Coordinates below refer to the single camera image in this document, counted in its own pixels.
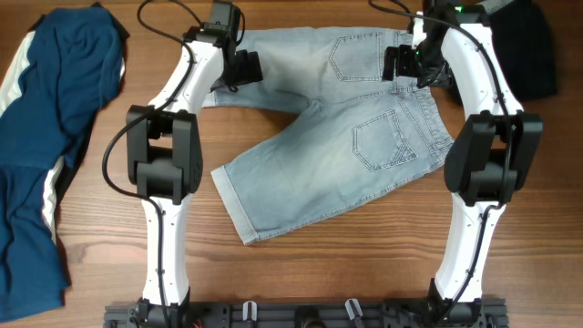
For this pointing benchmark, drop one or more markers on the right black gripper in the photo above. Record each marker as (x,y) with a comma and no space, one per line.
(440,76)

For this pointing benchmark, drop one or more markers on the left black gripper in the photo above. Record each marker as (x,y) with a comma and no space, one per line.
(249,67)

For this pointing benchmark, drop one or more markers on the light blue denim shorts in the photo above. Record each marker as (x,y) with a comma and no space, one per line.
(355,136)

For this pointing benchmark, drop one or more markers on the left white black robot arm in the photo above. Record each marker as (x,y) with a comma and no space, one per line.
(165,160)

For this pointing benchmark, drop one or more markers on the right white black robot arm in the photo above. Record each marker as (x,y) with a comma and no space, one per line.
(489,160)

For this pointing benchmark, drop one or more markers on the black folded garment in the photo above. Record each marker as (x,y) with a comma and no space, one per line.
(524,47)

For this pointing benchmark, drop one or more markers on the blue white-striped garment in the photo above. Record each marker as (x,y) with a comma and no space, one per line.
(68,66)

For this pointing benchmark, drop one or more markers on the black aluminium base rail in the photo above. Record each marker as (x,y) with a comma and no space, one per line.
(309,314)

